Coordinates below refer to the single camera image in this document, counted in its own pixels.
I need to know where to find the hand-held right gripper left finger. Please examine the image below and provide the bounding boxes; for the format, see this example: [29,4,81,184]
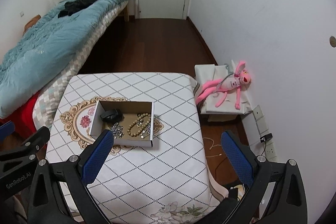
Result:
[30,130,114,224]

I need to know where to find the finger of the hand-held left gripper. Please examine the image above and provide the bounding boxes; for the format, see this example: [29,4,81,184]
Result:
[17,126,51,153]
[0,120,16,142]

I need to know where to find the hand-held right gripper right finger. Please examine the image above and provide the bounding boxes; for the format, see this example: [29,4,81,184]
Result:
[221,130,307,224]

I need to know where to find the white cardboard box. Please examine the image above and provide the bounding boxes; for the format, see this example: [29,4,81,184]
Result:
[90,100,154,148]

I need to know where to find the silver chain bracelet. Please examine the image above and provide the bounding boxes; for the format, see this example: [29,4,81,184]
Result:
[110,122,124,138]

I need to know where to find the black smart band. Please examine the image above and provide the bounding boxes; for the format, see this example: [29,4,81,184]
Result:
[100,109,124,123]

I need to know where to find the wooden bead bracelet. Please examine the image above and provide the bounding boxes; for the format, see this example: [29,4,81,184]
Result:
[127,113,152,136]

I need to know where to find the thin silver necklace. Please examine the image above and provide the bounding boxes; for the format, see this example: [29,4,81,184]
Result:
[136,114,151,138]

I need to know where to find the red blanket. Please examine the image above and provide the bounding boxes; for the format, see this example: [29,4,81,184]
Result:
[0,97,40,140]

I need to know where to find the beige undercloth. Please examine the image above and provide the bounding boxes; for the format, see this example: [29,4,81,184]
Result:
[209,174,229,201]

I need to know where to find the white cloth covered box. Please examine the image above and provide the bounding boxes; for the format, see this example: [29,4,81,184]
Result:
[194,63,254,122]

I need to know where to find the white diamond pattern tablecloth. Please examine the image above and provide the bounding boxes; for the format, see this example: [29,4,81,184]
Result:
[46,72,221,224]

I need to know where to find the pink plush toy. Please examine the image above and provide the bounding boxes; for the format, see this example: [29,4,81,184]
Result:
[196,60,252,109]

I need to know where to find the light blue duvet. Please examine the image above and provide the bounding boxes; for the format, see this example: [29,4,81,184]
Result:
[0,0,135,118]

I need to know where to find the brown pillow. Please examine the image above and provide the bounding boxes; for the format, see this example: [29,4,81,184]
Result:
[23,15,42,35]

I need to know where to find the black clothes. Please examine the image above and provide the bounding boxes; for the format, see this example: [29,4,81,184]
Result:
[58,0,100,18]

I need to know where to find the beige floor cable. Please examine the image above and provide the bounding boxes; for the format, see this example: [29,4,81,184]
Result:
[202,137,223,157]

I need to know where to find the white wall socket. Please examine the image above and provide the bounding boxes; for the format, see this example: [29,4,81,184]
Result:
[265,143,277,161]

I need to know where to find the white wall plate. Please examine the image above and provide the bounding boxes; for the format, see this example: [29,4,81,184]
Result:
[256,119,269,135]
[252,105,265,120]

